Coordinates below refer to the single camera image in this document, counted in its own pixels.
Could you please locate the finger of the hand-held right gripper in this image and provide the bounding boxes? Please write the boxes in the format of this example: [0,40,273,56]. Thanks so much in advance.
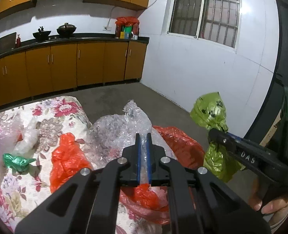
[208,128,239,153]
[225,132,245,142]

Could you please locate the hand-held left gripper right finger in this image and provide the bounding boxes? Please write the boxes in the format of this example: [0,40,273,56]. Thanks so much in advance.
[146,133,272,234]

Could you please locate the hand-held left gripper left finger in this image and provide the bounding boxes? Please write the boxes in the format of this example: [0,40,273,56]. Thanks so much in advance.
[14,133,143,234]

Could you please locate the yellow-green plastic bag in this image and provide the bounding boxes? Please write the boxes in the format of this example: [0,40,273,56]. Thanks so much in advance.
[190,92,245,183]

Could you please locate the large red plastic bag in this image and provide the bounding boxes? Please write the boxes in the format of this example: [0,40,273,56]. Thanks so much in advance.
[118,126,206,225]

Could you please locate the person's right hand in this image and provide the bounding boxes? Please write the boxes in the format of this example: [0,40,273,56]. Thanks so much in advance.
[248,175,288,215]

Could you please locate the clear bubble wrap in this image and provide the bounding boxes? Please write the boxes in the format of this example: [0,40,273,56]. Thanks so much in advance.
[83,99,175,174]

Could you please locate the floral blanket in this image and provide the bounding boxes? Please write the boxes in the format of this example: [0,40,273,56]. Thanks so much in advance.
[0,96,175,234]

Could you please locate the dark door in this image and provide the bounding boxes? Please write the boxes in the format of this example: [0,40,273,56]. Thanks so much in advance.
[243,0,288,139]

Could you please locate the orange base kitchen cabinets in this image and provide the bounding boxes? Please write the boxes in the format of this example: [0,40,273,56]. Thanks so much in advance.
[0,40,148,111]

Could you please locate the small green plastic bag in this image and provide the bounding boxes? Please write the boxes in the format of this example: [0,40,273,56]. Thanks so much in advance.
[3,152,37,174]

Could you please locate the barred window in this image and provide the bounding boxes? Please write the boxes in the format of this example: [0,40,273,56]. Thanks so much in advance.
[166,0,242,52]

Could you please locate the red bag of groceries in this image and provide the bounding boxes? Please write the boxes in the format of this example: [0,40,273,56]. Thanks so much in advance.
[115,16,140,39]

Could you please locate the translucent plastic film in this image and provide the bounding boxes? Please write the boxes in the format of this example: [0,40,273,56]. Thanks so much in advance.
[0,116,23,176]

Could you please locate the black kitchen countertop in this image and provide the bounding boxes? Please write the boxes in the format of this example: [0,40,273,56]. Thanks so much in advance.
[0,36,150,65]

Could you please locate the black wok with lid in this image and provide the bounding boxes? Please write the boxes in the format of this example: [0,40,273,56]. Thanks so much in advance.
[56,22,76,38]

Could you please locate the brown cutting board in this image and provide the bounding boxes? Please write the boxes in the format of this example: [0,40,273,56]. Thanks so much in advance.
[0,32,17,54]

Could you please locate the white wall cable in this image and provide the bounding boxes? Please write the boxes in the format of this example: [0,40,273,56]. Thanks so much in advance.
[107,0,176,28]

